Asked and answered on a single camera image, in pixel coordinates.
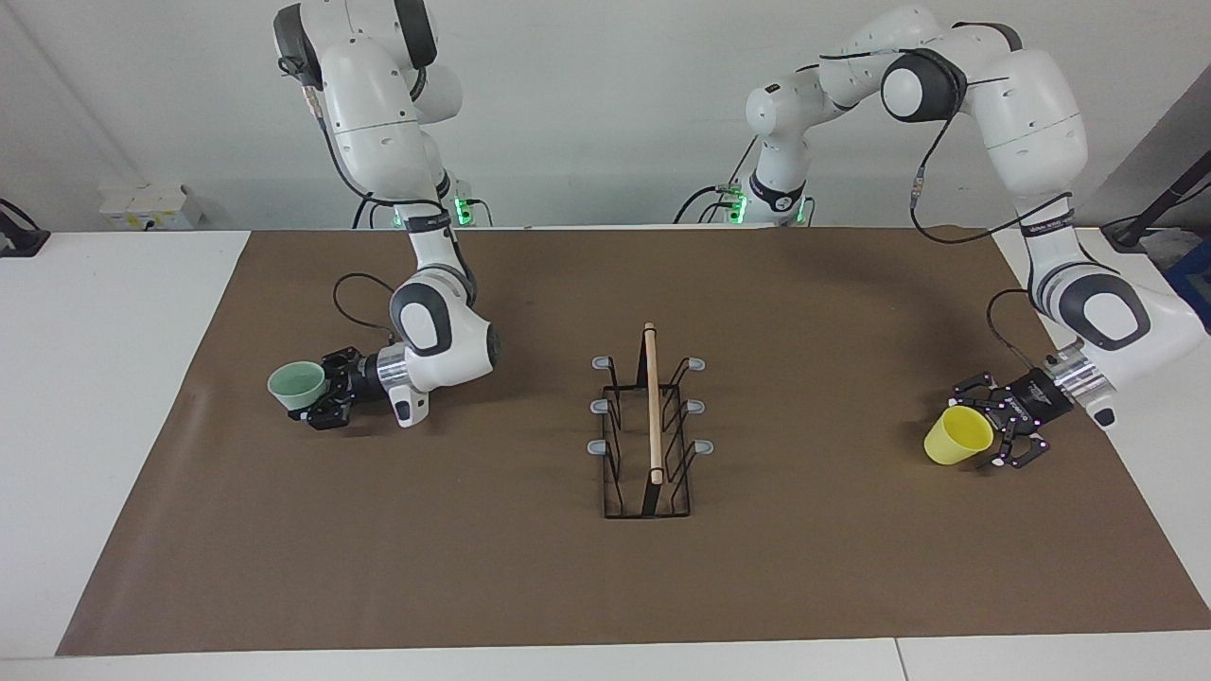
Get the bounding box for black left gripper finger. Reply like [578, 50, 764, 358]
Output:
[979, 416, 1051, 471]
[951, 372, 1015, 410]

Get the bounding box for pale green plastic cup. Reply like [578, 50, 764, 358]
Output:
[268, 361, 328, 413]

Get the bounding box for yellow plastic cup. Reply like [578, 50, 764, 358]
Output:
[924, 406, 995, 465]

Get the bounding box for brown table mat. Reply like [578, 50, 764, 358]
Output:
[55, 227, 1211, 656]

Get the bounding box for blue plastic crate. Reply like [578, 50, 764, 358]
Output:
[1166, 236, 1211, 334]

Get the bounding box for black table clamp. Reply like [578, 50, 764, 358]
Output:
[0, 199, 50, 258]

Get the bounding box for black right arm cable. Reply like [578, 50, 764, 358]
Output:
[303, 57, 455, 349]

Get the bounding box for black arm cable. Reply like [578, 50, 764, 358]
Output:
[303, 57, 455, 349]
[818, 47, 1075, 372]

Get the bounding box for black base cable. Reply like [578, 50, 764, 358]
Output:
[352, 189, 398, 230]
[674, 184, 748, 225]

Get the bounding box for black camera stand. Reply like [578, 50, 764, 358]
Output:
[1102, 149, 1211, 252]

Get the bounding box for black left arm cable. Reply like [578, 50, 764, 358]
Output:
[818, 47, 1075, 372]

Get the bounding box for black wire cup rack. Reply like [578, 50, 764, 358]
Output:
[587, 322, 715, 519]

